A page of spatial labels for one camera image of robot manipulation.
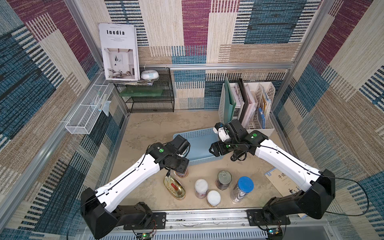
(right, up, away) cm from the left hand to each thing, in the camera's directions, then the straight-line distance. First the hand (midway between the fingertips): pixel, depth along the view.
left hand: (181, 164), depth 76 cm
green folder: (+26, +31, +7) cm, 41 cm away
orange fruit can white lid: (+16, -16, -1) cm, 23 cm away
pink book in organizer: (+41, +28, +17) cm, 53 cm away
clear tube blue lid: (+28, -7, -10) cm, 30 cm away
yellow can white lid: (+1, -6, +2) cm, 7 cm away
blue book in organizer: (+48, +24, +17) cm, 56 cm away
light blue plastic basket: (+11, +8, +26) cm, 30 cm away
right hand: (+17, +8, +3) cm, 19 cm away
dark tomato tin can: (+22, -8, +2) cm, 23 cm away
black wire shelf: (-19, +39, +19) cm, 48 cm away
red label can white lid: (+10, -11, -2) cm, 15 cm away
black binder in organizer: (+35, +32, +7) cm, 48 cm away
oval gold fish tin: (-4, -14, +5) cm, 16 cm away
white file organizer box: (+50, +39, +19) cm, 66 cm away
